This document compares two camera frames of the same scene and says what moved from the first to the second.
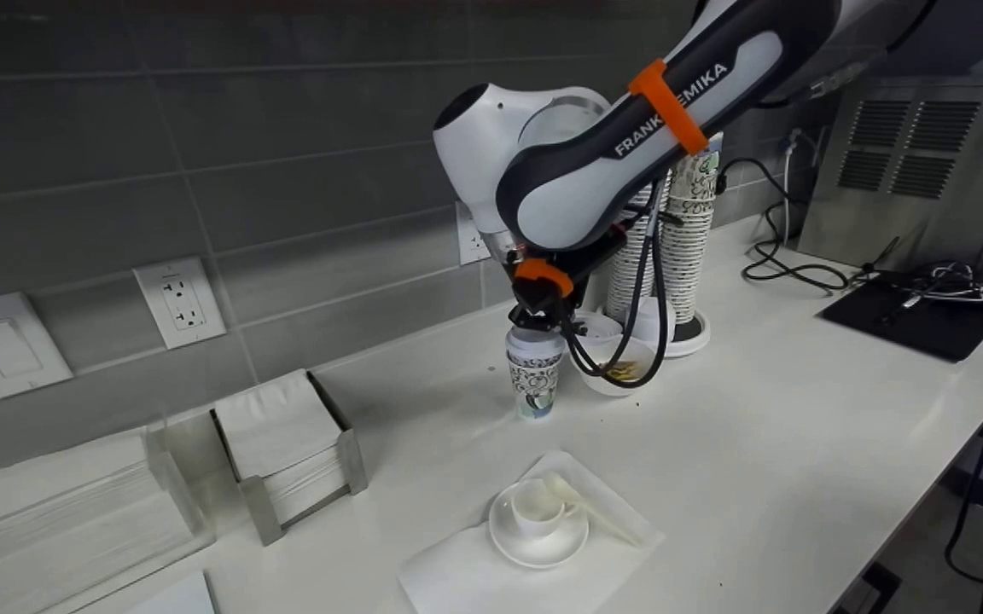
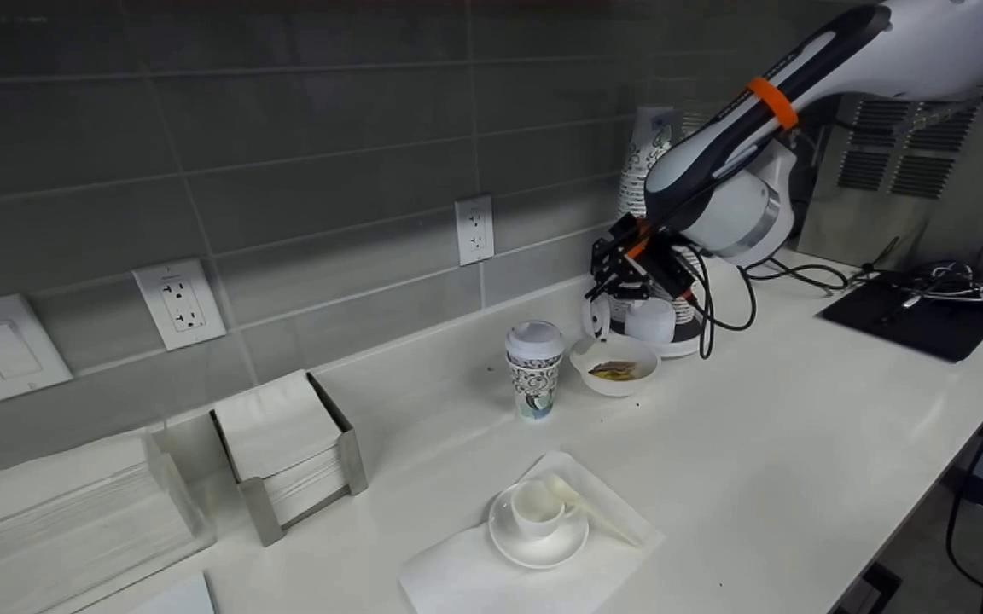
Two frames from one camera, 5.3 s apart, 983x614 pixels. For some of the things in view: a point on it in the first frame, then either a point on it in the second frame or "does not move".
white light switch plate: [5, 345] does not move
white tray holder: [56, 533] does not move
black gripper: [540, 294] to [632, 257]
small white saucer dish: [538, 525] does not move
